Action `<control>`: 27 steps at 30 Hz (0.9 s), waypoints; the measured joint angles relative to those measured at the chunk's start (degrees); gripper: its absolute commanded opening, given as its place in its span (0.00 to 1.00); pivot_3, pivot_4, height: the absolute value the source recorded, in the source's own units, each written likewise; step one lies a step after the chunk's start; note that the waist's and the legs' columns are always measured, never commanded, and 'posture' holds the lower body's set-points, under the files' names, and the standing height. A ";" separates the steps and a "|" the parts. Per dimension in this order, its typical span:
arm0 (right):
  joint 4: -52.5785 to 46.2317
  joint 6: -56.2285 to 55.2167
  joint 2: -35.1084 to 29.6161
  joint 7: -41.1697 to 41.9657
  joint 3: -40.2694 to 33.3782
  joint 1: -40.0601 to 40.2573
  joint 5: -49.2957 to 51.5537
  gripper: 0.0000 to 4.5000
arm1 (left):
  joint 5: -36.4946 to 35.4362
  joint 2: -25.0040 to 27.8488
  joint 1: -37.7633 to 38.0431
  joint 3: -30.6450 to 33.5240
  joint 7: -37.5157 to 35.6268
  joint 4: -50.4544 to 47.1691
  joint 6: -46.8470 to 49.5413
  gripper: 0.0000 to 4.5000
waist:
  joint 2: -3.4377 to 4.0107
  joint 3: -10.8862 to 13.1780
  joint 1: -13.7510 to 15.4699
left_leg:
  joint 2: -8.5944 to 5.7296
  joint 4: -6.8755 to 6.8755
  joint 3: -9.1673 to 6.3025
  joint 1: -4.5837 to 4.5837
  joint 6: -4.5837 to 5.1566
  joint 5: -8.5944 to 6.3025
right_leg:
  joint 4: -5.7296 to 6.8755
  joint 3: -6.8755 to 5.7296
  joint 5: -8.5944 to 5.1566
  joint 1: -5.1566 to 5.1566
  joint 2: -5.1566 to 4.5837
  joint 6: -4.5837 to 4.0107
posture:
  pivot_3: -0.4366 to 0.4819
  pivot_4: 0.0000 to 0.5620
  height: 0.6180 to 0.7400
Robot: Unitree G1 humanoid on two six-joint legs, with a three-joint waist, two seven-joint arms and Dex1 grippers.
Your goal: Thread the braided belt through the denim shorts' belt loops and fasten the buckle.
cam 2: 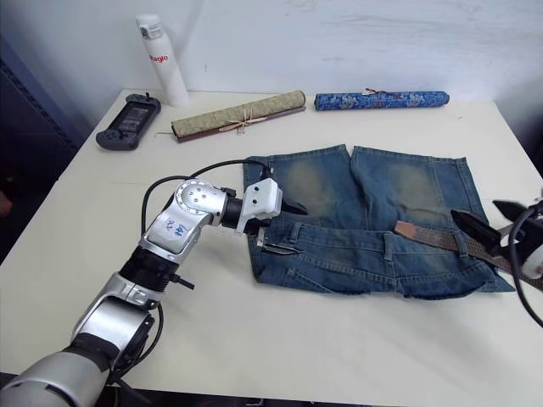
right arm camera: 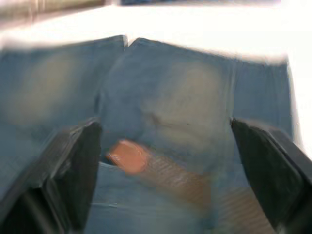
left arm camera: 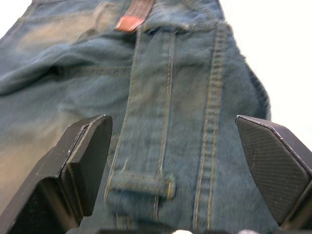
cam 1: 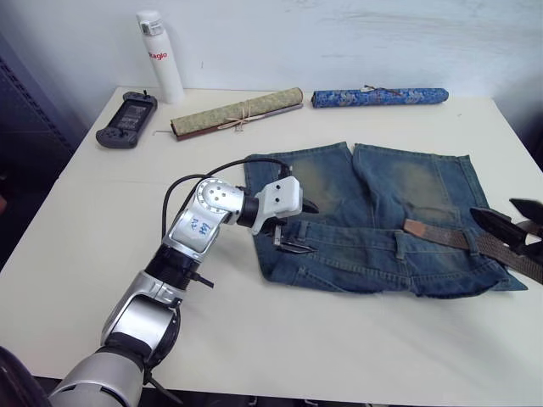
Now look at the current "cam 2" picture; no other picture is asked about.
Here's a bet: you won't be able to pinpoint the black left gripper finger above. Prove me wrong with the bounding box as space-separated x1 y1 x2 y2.
282 196 309 216
255 228 305 258

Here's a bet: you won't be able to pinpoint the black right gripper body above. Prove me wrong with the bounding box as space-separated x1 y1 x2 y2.
514 211 543 256

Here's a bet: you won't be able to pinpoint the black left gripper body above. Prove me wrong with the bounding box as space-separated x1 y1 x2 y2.
244 195 294 248

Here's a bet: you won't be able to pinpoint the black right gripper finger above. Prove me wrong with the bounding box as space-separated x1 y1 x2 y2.
491 198 530 222
450 209 502 257

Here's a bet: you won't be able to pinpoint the brown braided belt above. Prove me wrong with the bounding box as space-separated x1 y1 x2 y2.
393 219 543 291

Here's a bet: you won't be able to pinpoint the blue denim shorts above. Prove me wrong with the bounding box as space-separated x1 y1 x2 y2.
242 144 517 300

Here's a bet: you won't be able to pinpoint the beige rolled scroll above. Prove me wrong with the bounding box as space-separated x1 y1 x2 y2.
170 89 308 144

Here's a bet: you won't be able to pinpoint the blue patterned rolled scroll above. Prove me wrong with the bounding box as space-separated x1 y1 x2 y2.
314 86 451 114

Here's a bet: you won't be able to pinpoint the dark grey handheld game controller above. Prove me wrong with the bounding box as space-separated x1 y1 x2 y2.
95 92 163 152

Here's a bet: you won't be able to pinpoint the white bottle with red print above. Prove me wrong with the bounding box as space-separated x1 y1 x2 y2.
135 14 191 108

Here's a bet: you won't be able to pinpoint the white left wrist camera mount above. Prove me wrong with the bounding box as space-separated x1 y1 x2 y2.
235 177 284 237

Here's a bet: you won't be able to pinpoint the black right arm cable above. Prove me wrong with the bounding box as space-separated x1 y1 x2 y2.
507 206 543 328

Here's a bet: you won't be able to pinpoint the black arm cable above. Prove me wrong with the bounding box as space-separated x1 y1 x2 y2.
142 157 273 239
507 206 543 328

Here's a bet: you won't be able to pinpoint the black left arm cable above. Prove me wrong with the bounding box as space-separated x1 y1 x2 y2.
142 157 273 239

